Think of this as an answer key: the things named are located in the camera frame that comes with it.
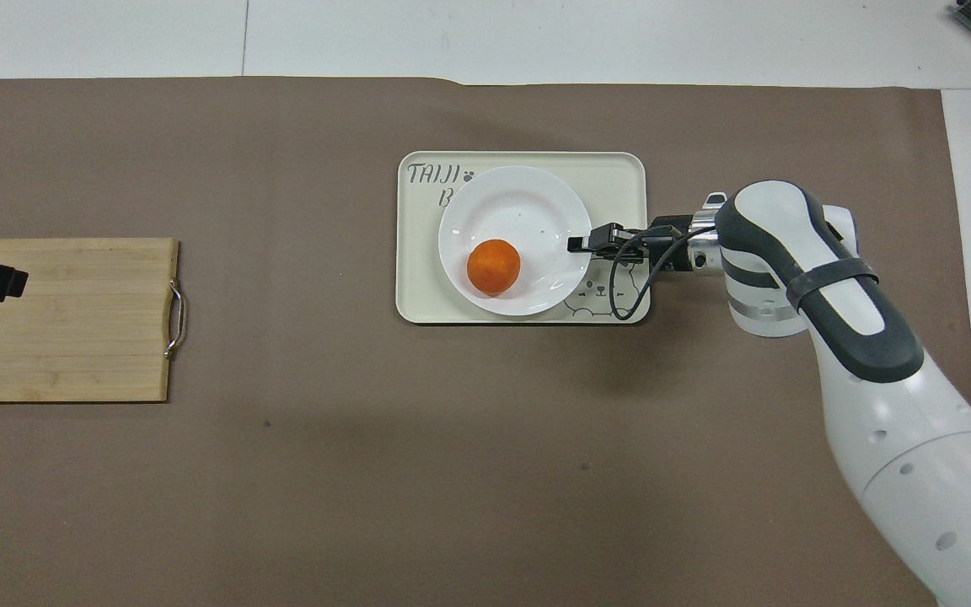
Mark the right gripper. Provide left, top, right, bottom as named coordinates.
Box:
left=630, top=215, right=696, bottom=273

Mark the white round plate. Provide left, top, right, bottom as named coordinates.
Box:
left=438, top=166, right=593, bottom=318

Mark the orange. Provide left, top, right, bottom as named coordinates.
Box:
left=466, top=239, right=523, bottom=296

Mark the cream rectangular tray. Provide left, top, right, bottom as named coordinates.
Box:
left=395, top=151, right=652, bottom=325

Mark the wooden cutting board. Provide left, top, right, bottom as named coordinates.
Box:
left=0, top=237, right=188, bottom=404

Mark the black cable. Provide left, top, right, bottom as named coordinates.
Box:
left=609, top=226, right=705, bottom=321

